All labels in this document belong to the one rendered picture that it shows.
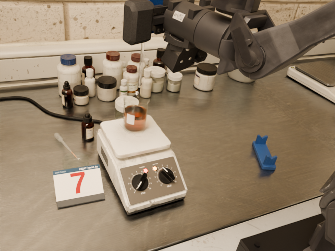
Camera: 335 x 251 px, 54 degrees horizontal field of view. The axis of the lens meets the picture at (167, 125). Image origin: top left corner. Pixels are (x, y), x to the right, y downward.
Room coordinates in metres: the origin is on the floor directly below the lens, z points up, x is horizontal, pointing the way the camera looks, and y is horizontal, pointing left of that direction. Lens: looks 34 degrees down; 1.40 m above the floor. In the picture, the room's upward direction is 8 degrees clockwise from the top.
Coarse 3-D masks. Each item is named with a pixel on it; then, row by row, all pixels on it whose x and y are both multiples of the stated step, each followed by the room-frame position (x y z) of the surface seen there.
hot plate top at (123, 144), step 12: (120, 120) 0.59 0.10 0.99; (108, 132) 0.54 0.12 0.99; (120, 132) 0.55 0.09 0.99; (144, 132) 0.56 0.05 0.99; (156, 132) 0.57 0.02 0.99; (120, 144) 0.51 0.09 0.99; (132, 144) 0.52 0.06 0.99; (144, 144) 0.52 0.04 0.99; (156, 144) 0.53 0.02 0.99; (168, 144) 0.53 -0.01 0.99; (120, 156) 0.48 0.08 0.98
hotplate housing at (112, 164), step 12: (108, 144) 0.53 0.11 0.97; (108, 156) 0.50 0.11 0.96; (132, 156) 0.50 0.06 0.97; (144, 156) 0.51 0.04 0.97; (156, 156) 0.51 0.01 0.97; (168, 156) 0.52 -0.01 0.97; (108, 168) 0.50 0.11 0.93; (120, 180) 0.45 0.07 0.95; (120, 192) 0.44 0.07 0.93; (180, 192) 0.47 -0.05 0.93; (144, 204) 0.42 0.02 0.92; (156, 204) 0.44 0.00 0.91
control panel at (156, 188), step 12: (120, 168) 0.47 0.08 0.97; (132, 168) 0.47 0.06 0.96; (144, 168) 0.48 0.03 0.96; (168, 168) 0.50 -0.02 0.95; (156, 180) 0.47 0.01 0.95; (180, 180) 0.48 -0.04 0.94; (132, 192) 0.43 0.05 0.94; (144, 192) 0.44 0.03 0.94; (156, 192) 0.45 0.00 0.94; (168, 192) 0.46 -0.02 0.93; (132, 204) 0.41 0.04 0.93
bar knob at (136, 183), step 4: (136, 176) 0.46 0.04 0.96; (140, 176) 0.46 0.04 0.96; (144, 176) 0.45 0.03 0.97; (132, 180) 0.45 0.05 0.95; (136, 180) 0.45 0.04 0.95; (140, 180) 0.44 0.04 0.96; (144, 180) 0.45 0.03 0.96; (132, 184) 0.44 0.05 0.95; (136, 184) 0.45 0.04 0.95; (140, 184) 0.44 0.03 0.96; (144, 184) 0.45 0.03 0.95; (136, 188) 0.44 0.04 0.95; (140, 188) 0.44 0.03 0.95; (144, 188) 0.44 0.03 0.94
